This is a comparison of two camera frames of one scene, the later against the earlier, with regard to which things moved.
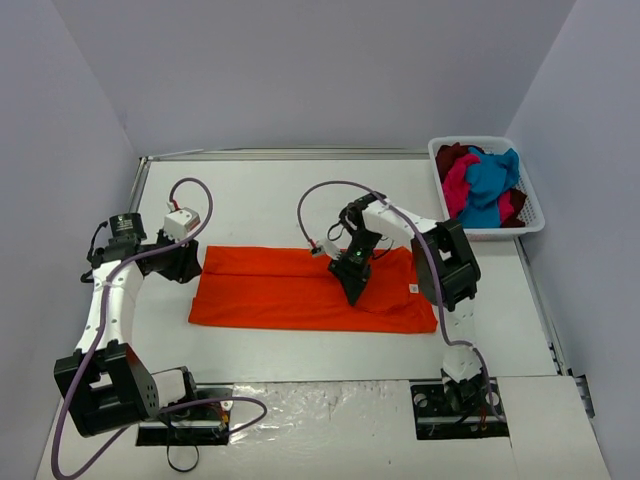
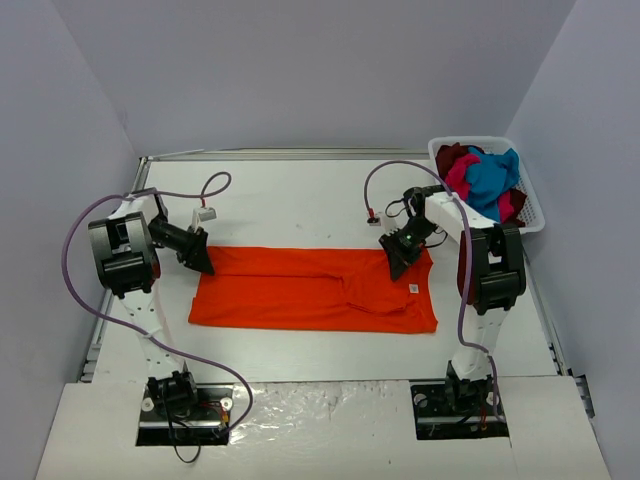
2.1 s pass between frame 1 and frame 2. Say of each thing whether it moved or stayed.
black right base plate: stayed
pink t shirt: stayed
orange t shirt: stayed
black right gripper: moved
